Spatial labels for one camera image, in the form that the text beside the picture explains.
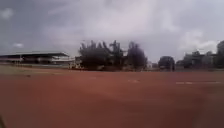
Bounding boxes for group of dark trees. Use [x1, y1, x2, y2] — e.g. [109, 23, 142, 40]
[77, 40, 149, 72]

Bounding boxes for small dark tree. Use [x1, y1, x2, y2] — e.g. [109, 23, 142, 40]
[158, 55, 176, 72]

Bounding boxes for low flat-roofed building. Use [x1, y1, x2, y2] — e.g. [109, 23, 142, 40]
[0, 50, 75, 66]

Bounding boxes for cluster of buildings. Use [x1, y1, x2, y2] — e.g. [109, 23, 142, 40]
[175, 40, 224, 70]

